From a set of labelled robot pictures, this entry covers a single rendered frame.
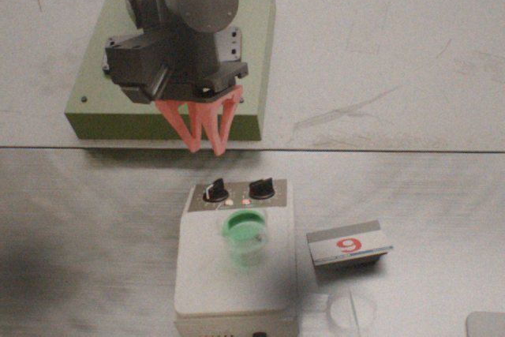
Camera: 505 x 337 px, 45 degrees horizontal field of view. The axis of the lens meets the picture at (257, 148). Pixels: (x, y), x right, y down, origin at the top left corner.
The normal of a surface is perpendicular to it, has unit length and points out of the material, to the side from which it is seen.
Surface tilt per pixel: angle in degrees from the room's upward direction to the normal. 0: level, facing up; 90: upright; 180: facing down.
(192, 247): 0
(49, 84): 0
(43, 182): 0
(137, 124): 90
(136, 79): 63
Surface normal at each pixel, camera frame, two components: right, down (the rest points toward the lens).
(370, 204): -0.11, -0.59
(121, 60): -0.50, 0.38
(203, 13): 0.34, 0.33
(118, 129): -0.10, 0.80
